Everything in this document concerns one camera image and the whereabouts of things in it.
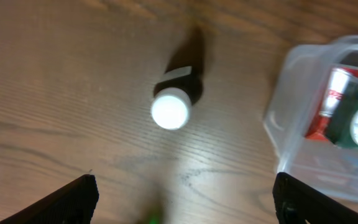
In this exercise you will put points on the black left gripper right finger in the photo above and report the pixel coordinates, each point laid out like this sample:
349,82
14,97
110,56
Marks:
298,203

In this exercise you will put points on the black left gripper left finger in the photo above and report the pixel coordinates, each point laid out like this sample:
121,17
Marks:
74,203

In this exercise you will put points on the red Panadol ActiFast packet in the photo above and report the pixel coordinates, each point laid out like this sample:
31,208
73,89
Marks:
339,79

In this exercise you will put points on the green Zam-Buk ointment box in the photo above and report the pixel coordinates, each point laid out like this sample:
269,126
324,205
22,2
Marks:
342,130

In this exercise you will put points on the dark syrup bottle white cap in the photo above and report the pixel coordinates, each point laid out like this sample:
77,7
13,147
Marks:
181,86

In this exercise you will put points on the clear plastic container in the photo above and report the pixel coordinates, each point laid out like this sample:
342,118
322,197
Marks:
301,85

